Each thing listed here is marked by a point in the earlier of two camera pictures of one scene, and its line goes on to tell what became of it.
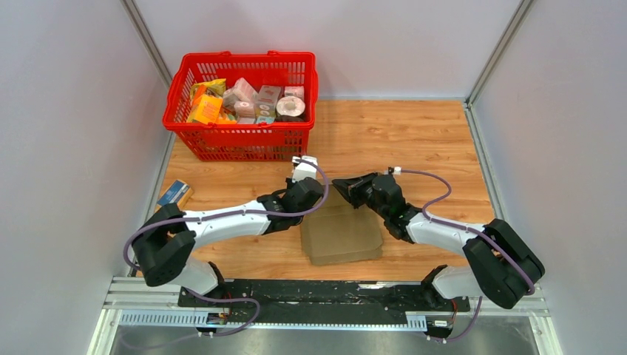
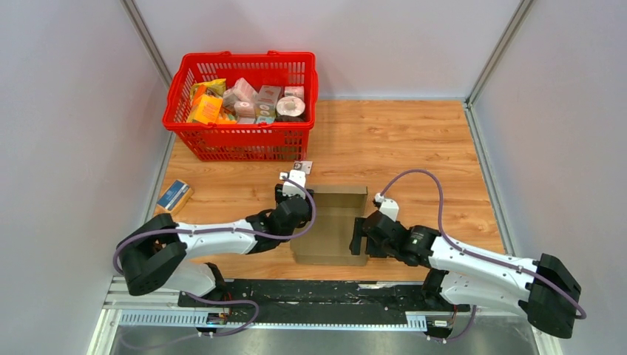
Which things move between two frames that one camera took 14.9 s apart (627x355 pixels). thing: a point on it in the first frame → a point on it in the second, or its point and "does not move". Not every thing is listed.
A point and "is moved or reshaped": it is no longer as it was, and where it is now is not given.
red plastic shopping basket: (272, 141) does not move
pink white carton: (243, 90) does not move
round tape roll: (290, 106) does not move
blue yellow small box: (178, 194) does not move
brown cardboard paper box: (334, 231) is moved or reshaped
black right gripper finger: (356, 189) → (358, 233)
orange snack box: (205, 109) does not move
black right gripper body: (370, 201) → (378, 251)
